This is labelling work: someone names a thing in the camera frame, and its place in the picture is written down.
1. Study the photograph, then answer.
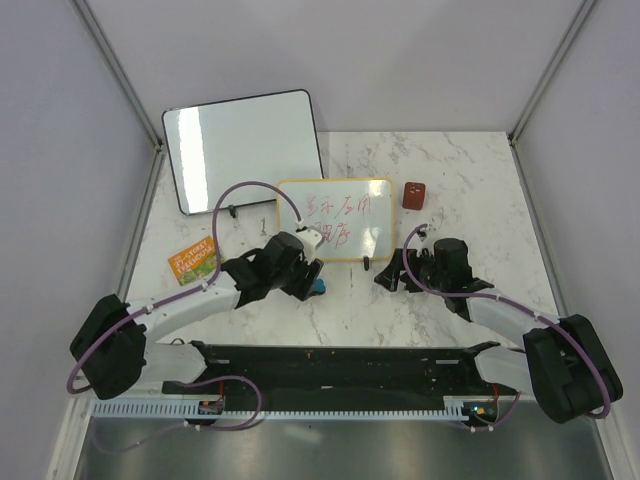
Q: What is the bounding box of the right aluminium frame post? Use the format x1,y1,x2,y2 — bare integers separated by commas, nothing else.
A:
507,0,601,146

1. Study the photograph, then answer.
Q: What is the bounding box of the orange treehouse book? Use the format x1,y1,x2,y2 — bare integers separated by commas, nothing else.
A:
168,236,218,286

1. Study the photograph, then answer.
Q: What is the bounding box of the white slotted cable duct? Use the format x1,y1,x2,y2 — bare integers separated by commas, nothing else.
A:
91,398,469,421

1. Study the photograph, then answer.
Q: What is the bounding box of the black framed large whiteboard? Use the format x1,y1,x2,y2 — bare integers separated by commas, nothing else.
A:
162,89,324,215

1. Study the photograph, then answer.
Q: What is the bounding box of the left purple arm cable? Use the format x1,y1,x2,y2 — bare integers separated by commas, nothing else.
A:
66,180,304,397

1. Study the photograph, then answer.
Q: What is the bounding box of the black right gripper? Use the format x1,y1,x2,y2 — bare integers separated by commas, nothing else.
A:
374,248,448,293

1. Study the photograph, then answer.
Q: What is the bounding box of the left aluminium frame post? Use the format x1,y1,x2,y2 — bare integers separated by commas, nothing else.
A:
69,0,165,151

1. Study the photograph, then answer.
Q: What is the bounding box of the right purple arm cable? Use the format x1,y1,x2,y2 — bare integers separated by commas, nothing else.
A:
402,223,615,419

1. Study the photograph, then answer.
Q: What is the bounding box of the blue whiteboard eraser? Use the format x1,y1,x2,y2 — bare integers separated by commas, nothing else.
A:
312,279,326,296

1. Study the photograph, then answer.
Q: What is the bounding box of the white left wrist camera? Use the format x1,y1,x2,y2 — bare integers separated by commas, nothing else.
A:
295,226,325,262

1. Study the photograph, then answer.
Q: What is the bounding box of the yellow framed small whiteboard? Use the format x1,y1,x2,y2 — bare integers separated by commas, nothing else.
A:
278,178,396,262

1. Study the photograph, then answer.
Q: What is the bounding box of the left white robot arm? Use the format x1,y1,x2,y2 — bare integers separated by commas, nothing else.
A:
70,227,324,400

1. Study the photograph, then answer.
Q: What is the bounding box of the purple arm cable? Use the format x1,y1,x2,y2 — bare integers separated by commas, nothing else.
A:
66,180,304,397
402,223,615,419

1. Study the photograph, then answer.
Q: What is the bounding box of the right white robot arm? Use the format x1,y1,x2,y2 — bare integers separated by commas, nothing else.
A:
374,238,623,423

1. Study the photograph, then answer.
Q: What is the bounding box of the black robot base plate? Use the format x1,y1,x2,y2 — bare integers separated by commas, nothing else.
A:
162,342,515,410

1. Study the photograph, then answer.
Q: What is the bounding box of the aluminium frame post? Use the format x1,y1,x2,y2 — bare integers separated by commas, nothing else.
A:
507,0,601,146
69,0,165,151

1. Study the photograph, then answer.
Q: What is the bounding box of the red block eraser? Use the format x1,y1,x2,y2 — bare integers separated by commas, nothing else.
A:
402,181,426,211

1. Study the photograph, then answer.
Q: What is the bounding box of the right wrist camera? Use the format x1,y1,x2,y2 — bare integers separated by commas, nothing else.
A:
416,223,433,243

